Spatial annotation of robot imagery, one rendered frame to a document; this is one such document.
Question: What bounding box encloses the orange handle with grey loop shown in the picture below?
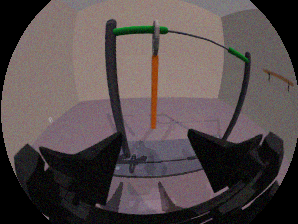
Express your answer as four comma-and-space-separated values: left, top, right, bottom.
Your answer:
150, 20, 160, 128

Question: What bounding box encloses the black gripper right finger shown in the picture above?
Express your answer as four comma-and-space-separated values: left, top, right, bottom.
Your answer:
188, 128, 262, 193

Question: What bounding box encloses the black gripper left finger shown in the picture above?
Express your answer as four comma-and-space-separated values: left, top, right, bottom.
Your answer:
39, 132, 122, 206

